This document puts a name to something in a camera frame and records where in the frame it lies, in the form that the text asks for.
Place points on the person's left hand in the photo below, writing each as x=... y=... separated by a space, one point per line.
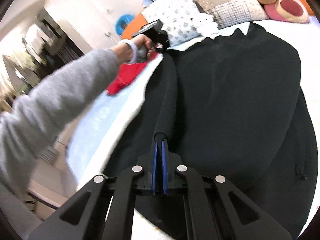
x=127 y=51

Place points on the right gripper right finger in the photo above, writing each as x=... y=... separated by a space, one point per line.
x=172 y=181

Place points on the pink strawberry bear plush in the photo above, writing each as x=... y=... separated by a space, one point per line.
x=287 y=11

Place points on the beige patchwork pillow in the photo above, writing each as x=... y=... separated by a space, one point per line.
x=227 y=13

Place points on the floral white pillow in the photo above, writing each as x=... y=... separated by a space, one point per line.
x=181 y=20

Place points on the white floral bed blanket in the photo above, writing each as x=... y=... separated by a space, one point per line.
x=102 y=127

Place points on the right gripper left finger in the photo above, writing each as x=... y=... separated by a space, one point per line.
x=146 y=183

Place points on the red garment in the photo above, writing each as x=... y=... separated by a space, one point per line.
x=127 y=74

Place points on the black sweater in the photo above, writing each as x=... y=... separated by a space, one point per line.
x=233 y=106

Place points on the grey sleeved left forearm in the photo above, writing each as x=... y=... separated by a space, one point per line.
x=37 y=118

